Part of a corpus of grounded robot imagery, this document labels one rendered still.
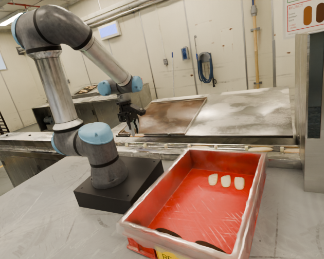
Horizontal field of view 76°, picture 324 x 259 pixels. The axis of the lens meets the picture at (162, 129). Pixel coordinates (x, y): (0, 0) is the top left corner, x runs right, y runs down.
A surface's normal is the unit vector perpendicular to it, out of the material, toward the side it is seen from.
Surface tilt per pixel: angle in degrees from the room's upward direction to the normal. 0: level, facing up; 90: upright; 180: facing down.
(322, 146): 90
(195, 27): 90
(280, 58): 90
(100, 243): 0
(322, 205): 0
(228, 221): 0
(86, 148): 93
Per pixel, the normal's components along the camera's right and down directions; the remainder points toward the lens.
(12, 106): 0.87, -0.01
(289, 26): -0.36, 0.36
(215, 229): -0.19, -0.93
